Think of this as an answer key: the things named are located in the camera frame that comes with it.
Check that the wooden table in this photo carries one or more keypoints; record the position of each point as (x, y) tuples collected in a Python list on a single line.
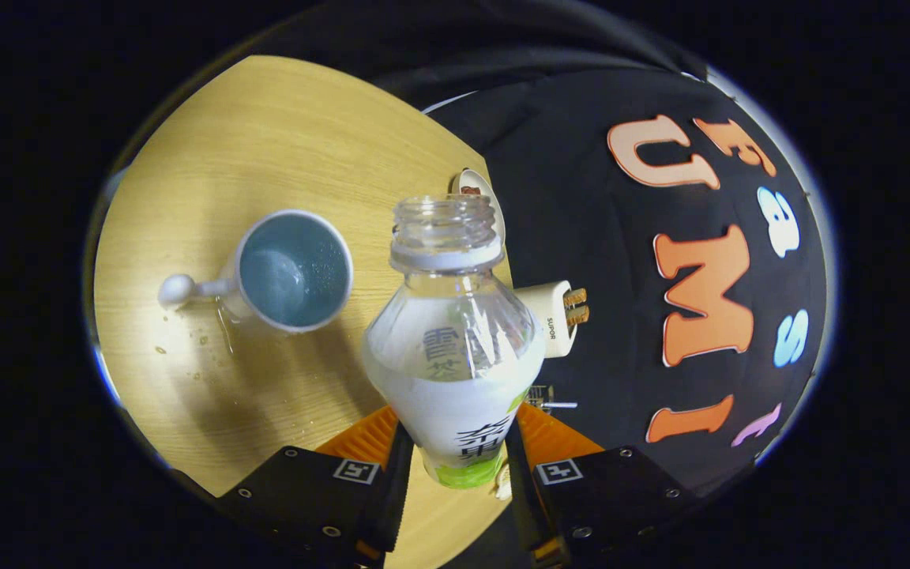
[(265, 142)]

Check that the clear plastic juice bottle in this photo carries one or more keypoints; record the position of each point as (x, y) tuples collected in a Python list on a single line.
[(455, 411)]

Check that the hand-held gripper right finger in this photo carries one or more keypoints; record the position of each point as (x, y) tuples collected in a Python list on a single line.
[(613, 494)]

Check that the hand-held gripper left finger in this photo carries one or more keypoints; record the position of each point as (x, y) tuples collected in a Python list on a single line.
[(313, 494)]

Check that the bread slice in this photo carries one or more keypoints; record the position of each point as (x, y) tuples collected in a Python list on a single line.
[(577, 316), (574, 297)]

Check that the white oval plate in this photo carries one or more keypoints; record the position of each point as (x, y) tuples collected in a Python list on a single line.
[(477, 178)]

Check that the white rectangular dish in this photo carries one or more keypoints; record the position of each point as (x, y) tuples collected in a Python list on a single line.
[(546, 304)]

